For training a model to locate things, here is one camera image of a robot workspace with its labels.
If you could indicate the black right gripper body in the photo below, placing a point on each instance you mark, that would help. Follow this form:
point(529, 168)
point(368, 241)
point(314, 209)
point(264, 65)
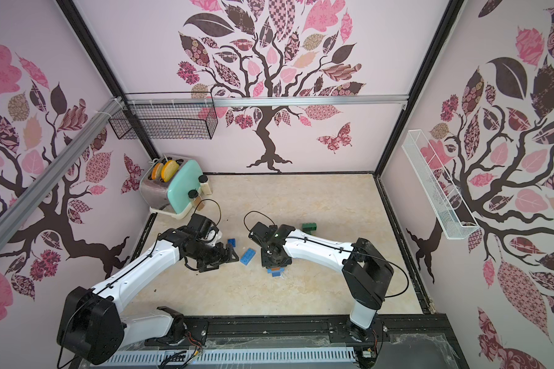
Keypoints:
point(275, 258)

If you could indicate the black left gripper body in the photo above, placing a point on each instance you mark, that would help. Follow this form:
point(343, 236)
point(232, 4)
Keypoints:
point(207, 255)

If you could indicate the light blue long lego brick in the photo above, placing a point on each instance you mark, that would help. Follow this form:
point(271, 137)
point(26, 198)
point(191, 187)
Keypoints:
point(247, 257)

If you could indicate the small dark green lego brick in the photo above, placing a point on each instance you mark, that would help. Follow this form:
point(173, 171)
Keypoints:
point(309, 227)

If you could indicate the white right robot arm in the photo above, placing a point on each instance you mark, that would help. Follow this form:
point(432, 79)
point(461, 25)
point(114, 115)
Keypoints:
point(366, 272)

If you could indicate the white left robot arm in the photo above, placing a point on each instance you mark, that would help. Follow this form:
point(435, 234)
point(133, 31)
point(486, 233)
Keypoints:
point(93, 325)

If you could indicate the brown spice jar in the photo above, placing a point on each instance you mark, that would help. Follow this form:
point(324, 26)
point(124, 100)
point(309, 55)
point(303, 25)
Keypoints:
point(196, 200)

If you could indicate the mint green toaster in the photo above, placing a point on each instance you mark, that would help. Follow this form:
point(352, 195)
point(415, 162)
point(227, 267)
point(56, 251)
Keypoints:
point(172, 198)

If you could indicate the pale spice jar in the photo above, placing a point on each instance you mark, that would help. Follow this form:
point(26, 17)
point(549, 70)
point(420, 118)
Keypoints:
point(205, 185)

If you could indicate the white cable duct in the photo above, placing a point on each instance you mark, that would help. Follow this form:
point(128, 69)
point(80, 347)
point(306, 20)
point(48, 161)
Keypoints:
point(238, 357)

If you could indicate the black wire basket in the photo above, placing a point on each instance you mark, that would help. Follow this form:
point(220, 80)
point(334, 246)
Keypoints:
point(183, 115)

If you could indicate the aluminium rail back wall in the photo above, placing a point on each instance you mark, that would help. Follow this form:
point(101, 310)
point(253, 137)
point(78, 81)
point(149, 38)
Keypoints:
point(280, 101)

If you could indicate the aluminium rail wall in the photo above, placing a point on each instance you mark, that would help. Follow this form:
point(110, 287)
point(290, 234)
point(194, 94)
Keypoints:
point(280, 101)
point(12, 220)

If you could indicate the white wire shelf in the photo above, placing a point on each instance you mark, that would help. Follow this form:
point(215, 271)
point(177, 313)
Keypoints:
point(428, 160)

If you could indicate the aluminium rail left wall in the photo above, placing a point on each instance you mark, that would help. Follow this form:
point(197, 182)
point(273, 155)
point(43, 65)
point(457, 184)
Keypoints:
point(12, 220)

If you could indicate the black corner frame post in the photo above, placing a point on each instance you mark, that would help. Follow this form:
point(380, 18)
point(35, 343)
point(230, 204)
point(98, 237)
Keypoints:
point(448, 20)

